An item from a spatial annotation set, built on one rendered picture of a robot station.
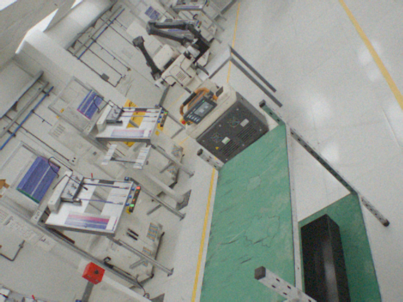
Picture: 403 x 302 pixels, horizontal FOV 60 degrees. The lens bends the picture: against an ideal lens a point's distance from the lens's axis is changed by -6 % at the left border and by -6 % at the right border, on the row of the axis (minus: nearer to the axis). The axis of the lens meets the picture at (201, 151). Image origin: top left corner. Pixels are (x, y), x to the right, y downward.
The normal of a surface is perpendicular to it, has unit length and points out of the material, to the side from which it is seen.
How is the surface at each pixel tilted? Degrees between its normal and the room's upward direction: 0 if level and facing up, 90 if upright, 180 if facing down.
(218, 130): 90
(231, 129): 90
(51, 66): 90
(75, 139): 90
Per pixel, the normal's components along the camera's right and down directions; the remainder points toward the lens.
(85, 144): -0.13, 0.62
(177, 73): -0.11, 0.44
